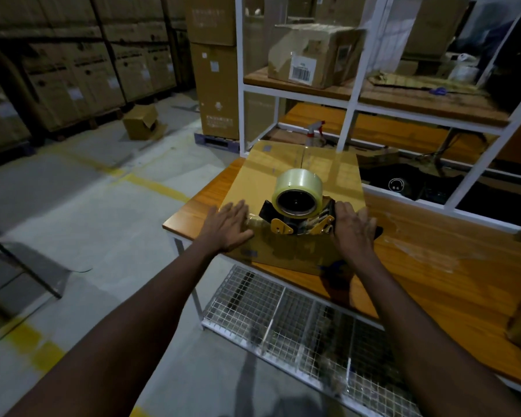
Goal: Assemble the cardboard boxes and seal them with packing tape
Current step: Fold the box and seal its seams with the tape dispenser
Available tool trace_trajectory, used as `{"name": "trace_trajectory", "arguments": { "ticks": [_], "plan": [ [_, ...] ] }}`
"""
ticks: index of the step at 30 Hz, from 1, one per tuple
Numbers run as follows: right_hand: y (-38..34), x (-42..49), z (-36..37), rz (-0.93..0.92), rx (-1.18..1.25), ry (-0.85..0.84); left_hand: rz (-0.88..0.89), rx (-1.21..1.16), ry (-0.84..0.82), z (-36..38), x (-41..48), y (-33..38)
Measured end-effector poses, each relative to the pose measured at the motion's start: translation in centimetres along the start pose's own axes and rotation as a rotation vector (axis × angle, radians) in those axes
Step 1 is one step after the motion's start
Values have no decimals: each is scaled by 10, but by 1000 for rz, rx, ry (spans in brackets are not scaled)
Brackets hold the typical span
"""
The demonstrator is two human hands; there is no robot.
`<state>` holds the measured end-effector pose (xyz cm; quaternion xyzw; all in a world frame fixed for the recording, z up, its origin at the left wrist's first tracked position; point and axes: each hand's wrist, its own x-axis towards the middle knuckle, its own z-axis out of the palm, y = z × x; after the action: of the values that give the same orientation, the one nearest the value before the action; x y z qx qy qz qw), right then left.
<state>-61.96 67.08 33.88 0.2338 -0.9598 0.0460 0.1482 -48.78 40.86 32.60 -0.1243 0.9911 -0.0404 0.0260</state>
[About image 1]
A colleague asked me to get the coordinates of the white wire mesh shelf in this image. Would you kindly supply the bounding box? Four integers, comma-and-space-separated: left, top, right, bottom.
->
201, 264, 422, 417

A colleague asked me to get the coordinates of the taped box with barcode label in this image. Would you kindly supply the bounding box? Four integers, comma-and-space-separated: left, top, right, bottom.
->
267, 23, 368, 90

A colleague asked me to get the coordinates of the wall of stacked cartons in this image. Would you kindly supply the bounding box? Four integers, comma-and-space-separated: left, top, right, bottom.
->
0, 0, 192, 157

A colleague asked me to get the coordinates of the person's left hand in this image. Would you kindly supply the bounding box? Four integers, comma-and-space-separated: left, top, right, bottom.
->
197, 199, 255, 255

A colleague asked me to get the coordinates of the large brown background carton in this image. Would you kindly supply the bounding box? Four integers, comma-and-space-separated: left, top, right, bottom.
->
403, 0, 472, 61

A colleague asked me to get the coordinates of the tall plain cardboard box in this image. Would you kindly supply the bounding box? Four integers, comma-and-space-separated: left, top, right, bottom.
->
242, 14, 287, 144

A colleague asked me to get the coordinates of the blue pallet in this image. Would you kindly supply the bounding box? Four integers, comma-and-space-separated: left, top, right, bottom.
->
194, 132, 240, 153

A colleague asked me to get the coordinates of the white metal shelf frame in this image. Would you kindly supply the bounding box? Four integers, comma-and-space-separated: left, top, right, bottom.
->
236, 0, 521, 234

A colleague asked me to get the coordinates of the orange wooden table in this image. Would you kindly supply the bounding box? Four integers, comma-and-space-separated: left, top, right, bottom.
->
163, 156, 521, 392

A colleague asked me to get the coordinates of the person's right hand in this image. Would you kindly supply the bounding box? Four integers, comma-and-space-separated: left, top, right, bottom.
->
331, 201, 379, 266

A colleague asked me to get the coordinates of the yellow cardboard box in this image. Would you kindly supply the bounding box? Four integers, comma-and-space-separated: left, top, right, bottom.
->
219, 140, 368, 276

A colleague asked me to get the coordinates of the clear packing tape roll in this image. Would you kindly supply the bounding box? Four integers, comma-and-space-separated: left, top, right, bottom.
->
271, 168, 324, 218

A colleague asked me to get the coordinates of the white spray bottle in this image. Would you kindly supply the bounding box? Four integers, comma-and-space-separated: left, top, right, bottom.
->
304, 120, 326, 148

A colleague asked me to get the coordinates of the wooden shelf board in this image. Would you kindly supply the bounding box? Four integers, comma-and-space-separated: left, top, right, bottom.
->
244, 67, 511, 127

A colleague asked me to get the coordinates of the wide brown cardboard box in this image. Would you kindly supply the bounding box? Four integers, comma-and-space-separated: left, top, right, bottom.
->
185, 0, 237, 46

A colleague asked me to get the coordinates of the black round-logo device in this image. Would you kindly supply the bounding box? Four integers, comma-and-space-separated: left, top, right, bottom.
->
373, 164, 422, 200

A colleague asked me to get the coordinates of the black monitor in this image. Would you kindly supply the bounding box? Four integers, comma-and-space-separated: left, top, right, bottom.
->
486, 21, 521, 114

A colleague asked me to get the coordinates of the person's left forearm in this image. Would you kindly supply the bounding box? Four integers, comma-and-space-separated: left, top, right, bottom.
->
4, 243, 218, 417

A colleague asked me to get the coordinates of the dark-legged table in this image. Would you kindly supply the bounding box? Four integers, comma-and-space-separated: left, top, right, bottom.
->
0, 221, 92, 352

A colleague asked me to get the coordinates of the yellow black tape dispenser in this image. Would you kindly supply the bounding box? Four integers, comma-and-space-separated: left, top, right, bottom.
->
259, 197, 384, 240

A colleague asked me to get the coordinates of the person's right forearm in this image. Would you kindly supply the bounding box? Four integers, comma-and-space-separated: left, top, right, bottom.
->
351, 255, 521, 417

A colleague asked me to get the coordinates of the flattened cardboard sheet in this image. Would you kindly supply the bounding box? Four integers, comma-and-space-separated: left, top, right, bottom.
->
368, 71, 489, 97

